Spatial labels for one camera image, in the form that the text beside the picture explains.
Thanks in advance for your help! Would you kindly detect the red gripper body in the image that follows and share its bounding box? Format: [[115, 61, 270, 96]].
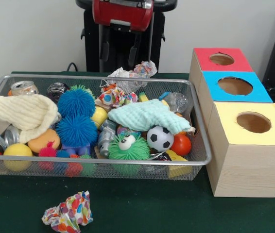
[[92, 0, 154, 32]]

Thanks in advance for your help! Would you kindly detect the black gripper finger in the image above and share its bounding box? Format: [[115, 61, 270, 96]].
[[129, 31, 142, 67], [101, 26, 111, 62]]

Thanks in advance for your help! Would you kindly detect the crushed clear plastic bottle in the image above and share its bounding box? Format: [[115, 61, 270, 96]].
[[158, 91, 194, 115]]

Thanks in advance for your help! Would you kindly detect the mint green waffle cloth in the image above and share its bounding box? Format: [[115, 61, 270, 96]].
[[108, 100, 192, 136]]

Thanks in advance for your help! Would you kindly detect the cream waffle cloth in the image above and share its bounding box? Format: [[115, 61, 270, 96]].
[[0, 94, 60, 144]]

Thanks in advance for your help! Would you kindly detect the wooden box with three holes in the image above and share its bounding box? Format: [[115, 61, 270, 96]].
[[189, 47, 275, 198]]

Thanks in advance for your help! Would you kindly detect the blue spiky ball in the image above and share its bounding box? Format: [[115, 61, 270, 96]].
[[57, 85, 96, 118], [55, 115, 99, 148]]

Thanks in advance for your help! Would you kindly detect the yellow ball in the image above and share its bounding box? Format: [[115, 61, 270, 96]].
[[2, 143, 34, 172], [92, 106, 109, 129]]

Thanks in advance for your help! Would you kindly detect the crushed silver can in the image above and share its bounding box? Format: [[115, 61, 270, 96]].
[[9, 81, 39, 97]]

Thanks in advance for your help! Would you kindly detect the black and white soccer ball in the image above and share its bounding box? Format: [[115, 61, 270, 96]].
[[147, 126, 174, 152]]

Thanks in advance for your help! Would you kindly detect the grey robot toy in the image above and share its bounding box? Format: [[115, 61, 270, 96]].
[[98, 119, 118, 158]]

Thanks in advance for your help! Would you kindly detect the green fuzzy toy with eyes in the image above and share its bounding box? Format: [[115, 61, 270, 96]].
[[108, 132, 151, 176]]

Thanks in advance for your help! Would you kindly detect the red ball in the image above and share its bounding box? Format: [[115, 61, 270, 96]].
[[172, 133, 192, 156]]

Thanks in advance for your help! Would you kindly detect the orange round disc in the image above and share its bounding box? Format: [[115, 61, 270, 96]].
[[27, 129, 60, 155]]

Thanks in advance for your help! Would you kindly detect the yellow cheese wedge toy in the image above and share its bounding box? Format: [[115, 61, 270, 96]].
[[166, 150, 192, 178]]

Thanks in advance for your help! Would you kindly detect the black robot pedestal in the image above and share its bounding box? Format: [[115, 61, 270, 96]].
[[76, 0, 178, 73]]

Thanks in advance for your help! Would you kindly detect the black cable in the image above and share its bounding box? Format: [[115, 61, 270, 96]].
[[67, 62, 80, 73]]

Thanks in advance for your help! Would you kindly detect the wire mesh bin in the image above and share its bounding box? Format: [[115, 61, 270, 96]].
[[0, 74, 212, 182]]

